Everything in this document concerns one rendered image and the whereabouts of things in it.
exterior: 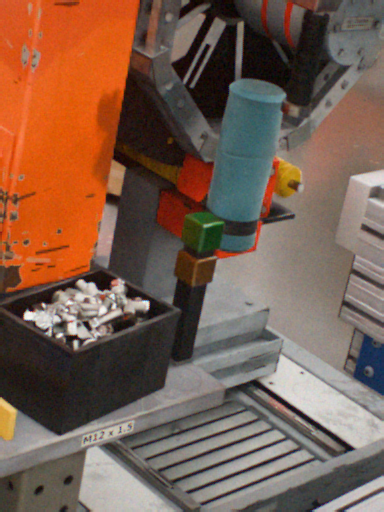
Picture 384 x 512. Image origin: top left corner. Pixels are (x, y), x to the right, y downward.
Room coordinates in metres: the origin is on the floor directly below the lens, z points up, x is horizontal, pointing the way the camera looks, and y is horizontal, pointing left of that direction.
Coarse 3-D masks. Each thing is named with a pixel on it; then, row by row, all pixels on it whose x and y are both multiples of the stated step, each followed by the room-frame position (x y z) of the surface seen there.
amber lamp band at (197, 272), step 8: (184, 256) 1.54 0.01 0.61; (192, 256) 1.54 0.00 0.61; (176, 264) 1.55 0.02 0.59; (184, 264) 1.54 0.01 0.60; (192, 264) 1.53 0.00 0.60; (200, 264) 1.53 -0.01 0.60; (208, 264) 1.54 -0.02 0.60; (176, 272) 1.54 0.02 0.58; (184, 272) 1.53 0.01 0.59; (192, 272) 1.53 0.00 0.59; (200, 272) 1.53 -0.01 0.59; (208, 272) 1.54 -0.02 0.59; (184, 280) 1.53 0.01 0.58; (192, 280) 1.52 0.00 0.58; (200, 280) 1.53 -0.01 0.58; (208, 280) 1.54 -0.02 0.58
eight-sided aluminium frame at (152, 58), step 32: (160, 0) 1.85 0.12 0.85; (160, 32) 1.86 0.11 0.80; (128, 64) 1.88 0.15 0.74; (160, 64) 1.86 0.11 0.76; (320, 64) 2.22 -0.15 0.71; (352, 64) 2.20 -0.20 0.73; (160, 96) 1.88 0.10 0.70; (320, 96) 2.16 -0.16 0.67; (192, 128) 1.93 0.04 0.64; (288, 128) 2.11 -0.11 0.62
